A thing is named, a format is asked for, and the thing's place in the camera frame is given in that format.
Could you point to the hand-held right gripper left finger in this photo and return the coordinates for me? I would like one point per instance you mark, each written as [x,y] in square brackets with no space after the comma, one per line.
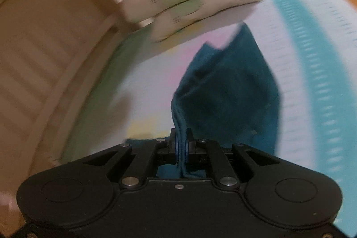
[175,148]

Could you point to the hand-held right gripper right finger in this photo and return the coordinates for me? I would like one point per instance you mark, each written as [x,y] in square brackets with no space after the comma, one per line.
[188,148]

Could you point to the teal pants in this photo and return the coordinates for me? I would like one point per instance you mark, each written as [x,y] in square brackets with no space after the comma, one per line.
[228,93]

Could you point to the wooden bed frame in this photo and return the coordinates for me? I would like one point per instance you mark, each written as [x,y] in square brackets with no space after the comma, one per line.
[41,59]

